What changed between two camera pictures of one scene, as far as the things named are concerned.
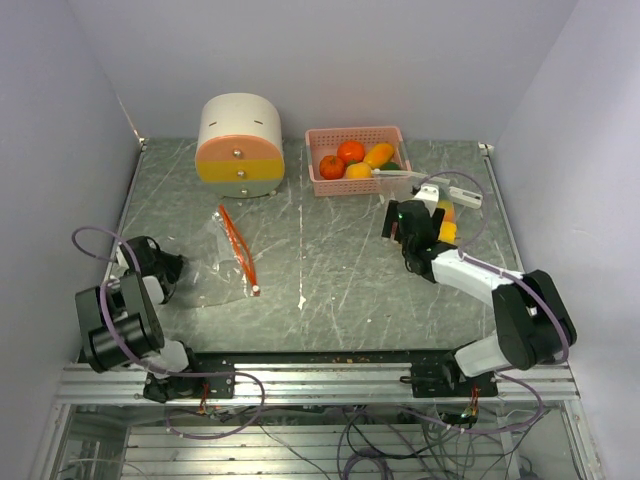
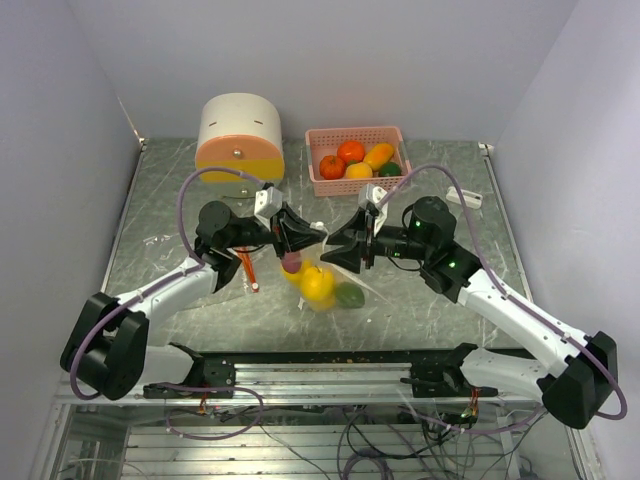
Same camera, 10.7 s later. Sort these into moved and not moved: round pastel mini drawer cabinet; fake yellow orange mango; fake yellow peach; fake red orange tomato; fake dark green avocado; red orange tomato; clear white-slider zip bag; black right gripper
Moved: black right gripper; clear white-slider zip bag
Not moved: fake dark green avocado; fake yellow peach; red orange tomato; round pastel mini drawer cabinet; fake yellow orange mango; fake red orange tomato
